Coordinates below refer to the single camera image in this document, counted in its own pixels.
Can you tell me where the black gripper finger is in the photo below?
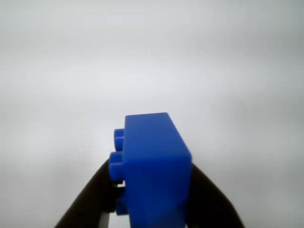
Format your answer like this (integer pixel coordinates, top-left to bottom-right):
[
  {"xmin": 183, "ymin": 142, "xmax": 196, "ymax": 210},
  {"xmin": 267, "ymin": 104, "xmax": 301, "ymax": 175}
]
[
  {"xmin": 54, "ymin": 158, "xmax": 127, "ymax": 228},
  {"xmin": 185, "ymin": 161, "xmax": 246, "ymax": 228}
]

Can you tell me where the blue lego brick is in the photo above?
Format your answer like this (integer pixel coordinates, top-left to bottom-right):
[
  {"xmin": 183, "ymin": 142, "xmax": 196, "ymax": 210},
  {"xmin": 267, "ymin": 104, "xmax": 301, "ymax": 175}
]
[{"xmin": 109, "ymin": 112, "xmax": 192, "ymax": 228}]

